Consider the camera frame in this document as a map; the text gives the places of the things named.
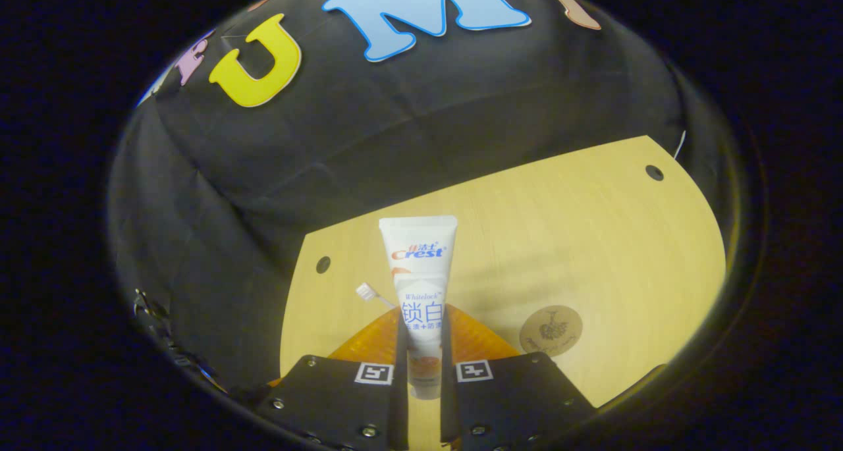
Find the white toothbrush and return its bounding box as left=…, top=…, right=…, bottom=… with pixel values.
left=356, top=282, right=398, bottom=309

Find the white toothpaste tube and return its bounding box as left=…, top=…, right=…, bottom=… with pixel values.
left=379, top=215, right=458, bottom=399

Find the round cork coaster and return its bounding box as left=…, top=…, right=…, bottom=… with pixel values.
left=519, top=305, right=584, bottom=357

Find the wooden desktop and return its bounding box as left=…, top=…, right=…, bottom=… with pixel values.
left=279, top=135, right=727, bottom=451

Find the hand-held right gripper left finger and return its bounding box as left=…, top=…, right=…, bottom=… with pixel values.
left=257, top=306, right=409, bottom=451

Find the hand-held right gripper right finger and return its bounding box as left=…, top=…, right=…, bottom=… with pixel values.
left=440, top=304, right=597, bottom=451

